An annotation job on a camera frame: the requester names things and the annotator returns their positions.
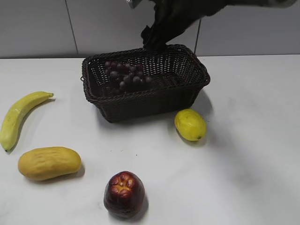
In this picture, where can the purple grape bunch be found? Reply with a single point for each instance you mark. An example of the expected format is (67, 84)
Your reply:
(126, 77)

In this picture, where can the black cloth-covered robot arm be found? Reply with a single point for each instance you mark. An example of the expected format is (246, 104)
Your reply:
(173, 17)

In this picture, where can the black wicker basket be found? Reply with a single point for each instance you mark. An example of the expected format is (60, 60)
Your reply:
(177, 78)

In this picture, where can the yellow lemon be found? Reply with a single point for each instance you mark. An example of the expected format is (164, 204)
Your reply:
(190, 125)

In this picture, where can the dark red wax apple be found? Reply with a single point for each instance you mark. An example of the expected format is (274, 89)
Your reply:
(124, 194)

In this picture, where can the orange mango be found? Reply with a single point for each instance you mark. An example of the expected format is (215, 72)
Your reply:
(49, 162)

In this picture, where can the yellow banana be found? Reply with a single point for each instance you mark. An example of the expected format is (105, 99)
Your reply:
(18, 111)

